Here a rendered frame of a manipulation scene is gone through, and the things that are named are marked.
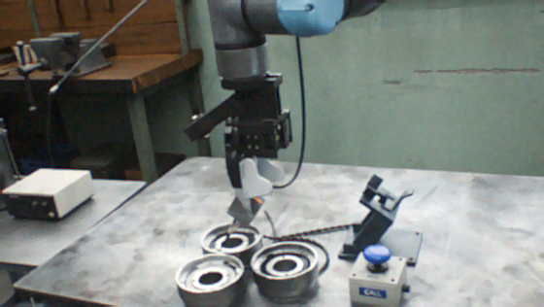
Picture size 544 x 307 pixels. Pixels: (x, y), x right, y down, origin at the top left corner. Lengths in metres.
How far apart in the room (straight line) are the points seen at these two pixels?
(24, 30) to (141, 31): 0.72
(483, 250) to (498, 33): 1.45
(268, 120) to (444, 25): 1.62
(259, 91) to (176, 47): 1.88
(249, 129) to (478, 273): 0.42
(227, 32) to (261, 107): 0.12
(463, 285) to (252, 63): 0.45
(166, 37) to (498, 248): 1.99
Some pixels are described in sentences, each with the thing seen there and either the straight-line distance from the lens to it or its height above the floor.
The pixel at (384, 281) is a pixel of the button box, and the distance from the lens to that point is 0.83.
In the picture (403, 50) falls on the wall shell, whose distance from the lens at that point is 2.40.
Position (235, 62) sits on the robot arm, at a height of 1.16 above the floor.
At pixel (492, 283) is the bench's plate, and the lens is 0.92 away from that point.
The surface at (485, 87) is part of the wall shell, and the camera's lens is 2.40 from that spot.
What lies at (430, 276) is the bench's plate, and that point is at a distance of 0.92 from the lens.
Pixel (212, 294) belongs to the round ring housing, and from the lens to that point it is 0.86.
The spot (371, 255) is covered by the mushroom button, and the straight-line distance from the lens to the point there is 0.83.
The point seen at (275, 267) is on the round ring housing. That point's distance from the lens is 0.92.
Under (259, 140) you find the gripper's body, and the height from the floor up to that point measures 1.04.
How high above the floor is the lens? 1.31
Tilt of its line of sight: 21 degrees down
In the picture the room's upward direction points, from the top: 6 degrees counter-clockwise
